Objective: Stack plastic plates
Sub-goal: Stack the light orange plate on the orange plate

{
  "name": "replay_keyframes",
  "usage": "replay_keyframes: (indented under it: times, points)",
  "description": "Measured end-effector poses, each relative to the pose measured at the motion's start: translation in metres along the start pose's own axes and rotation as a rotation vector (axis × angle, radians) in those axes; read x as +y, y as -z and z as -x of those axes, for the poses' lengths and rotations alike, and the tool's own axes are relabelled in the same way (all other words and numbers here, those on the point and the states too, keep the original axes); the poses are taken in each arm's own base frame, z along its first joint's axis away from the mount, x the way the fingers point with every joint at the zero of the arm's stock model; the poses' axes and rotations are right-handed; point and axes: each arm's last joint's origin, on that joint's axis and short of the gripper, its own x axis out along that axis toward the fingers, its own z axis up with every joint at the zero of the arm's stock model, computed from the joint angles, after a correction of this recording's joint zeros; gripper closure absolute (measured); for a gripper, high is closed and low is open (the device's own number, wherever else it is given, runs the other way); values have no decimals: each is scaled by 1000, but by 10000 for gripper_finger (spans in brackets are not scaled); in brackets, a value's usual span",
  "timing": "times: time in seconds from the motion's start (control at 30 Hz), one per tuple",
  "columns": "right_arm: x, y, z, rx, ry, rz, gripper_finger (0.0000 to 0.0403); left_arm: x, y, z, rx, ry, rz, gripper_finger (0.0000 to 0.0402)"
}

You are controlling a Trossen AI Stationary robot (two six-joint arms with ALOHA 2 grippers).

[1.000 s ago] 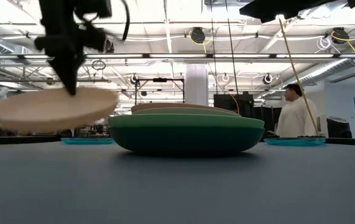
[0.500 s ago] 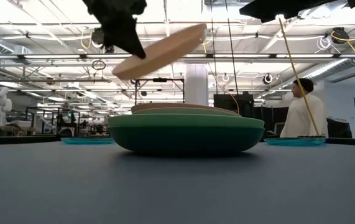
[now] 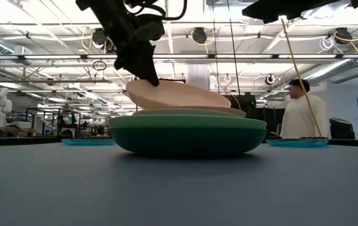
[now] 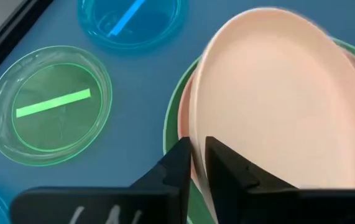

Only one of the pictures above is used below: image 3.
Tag thick yellow cable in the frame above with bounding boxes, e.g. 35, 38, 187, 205
279, 16, 323, 137

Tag black frame workstation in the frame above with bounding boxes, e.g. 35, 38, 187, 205
24, 107, 82, 138

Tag white round column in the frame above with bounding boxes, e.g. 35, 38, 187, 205
186, 64, 211, 84

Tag dark green plastic plate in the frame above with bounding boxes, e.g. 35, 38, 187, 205
109, 127, 268, 155

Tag blue transparent small plate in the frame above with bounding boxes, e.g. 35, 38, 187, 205
61, 138, 116, 146
265, 138, 330, 148

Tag black monitor screen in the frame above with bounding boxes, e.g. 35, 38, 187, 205
225, 92, 257, 116

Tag thin yellow cable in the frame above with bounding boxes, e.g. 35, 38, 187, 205
228, 92, 243, 111

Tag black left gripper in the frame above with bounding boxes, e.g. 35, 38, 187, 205
90, 0, 166, 87

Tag thin black hanging cable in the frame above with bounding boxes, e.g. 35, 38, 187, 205
211, 0, 221, 95

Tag peach plastic plate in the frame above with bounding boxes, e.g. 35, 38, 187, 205
125, 79, 232, 110

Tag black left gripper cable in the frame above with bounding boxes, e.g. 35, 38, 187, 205
124, 0, 188, 22

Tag black cable ring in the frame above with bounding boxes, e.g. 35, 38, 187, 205
92, 60, 108, 72

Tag person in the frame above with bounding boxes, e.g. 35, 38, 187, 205
279, 78, 330, 139

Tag white plastic plate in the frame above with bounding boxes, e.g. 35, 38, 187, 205
133, 108, 241, 118

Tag black partition panels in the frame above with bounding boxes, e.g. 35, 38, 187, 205
255, 106, 288, 139

